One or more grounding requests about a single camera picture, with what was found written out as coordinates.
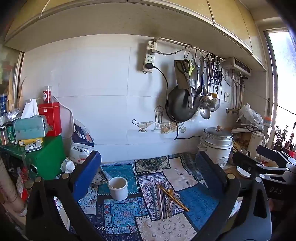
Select metal hanging rail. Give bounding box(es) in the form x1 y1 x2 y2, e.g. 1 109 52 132
154 37 226 62

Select green can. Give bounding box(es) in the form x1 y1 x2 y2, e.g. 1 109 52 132
7 125 16 143

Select white ceramic cup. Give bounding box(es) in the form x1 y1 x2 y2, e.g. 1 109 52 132
108 177 128 201

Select tableware wall decal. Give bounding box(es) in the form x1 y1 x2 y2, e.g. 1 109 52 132
132 105 187 135

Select potted plant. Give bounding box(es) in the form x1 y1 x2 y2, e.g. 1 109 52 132
274 125 289 151

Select metal ladle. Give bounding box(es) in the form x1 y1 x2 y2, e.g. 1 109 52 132
195 56 205 102

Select wire mesh strainer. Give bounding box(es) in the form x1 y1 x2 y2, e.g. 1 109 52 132
210 97 221 112

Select row of hanging kitchen tools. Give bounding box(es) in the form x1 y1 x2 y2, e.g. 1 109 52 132
205 54 224 96

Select glass spice jar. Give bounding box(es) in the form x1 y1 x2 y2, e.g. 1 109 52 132
0 126 9 145

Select grey metal chopstick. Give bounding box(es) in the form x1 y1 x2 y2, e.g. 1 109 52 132
154 185 159 220

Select white plate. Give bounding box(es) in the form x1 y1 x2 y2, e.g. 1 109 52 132
236 166 253 179

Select red metal tin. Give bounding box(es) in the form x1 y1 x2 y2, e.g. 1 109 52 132
38 102 62 137

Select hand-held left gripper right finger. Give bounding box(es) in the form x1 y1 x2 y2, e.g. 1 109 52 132
195 151 272 241

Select patchwork patterned mat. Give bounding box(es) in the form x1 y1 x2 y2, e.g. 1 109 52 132
69 153 243 241

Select teal tissue box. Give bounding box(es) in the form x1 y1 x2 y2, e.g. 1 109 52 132
13 98 53 141

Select window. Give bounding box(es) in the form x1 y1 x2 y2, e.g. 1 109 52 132
264 28 296 149

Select blue can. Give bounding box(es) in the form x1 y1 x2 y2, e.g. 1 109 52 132
0 94 7 116

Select overhead kitchen cabinet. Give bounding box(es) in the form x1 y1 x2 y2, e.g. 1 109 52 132
5 0 268 70

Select white electric kettle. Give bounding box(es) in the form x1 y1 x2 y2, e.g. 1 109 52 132
247 131 267 158

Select black wok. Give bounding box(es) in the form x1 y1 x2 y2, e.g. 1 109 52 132
165 87 200 122

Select crumpled white tissue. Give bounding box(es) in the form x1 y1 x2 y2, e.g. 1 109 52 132
60 158 76 174

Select white rice cooker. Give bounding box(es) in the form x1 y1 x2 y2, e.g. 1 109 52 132
197 125 234 169

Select yellow flat box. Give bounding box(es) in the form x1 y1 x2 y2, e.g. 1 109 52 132
17 138 43 147

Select white wall appliance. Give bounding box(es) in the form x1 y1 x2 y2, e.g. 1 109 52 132
223 57 252 74

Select green box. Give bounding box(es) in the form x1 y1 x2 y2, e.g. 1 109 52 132
24 135 67 181

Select white cable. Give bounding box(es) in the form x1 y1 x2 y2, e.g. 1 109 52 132
51 95 75 139

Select wooden cutting board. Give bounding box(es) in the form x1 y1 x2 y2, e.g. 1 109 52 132
223 160 279 186

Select wall faucet pipes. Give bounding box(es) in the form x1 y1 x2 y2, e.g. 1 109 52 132
226 72 248 114

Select grey power cord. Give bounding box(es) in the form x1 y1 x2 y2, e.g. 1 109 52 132
151 45 193 56

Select gold spoon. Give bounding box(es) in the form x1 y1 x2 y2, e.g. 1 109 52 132
166 188 174 219

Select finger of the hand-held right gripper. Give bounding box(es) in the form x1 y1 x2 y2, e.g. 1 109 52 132
232 152 266 179
256 145 291 164

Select beige paper roll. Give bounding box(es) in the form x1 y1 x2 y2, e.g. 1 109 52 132
0 158 26 216

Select white power strip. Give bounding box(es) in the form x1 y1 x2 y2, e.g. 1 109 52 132
142 40 159 75

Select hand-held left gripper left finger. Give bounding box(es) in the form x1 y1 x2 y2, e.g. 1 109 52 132
25 150 104 241

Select black handled scissors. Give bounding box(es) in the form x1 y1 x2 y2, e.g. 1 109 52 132
177 59 192 90

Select clear plastic bag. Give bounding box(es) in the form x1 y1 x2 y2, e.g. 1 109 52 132
238 103 264 131

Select red can with clear cap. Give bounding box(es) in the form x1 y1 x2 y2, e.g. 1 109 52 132
43 86 53 104

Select white and blue plastic bag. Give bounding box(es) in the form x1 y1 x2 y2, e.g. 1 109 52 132
69 119 95 164

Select perforated metal skimmer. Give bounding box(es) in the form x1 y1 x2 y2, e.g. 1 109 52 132
200 93 213 110

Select small white device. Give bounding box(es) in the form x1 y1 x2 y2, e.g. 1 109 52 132
24 142 42 152

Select pink chopstick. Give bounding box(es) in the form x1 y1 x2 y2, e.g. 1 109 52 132
158 185 164 222

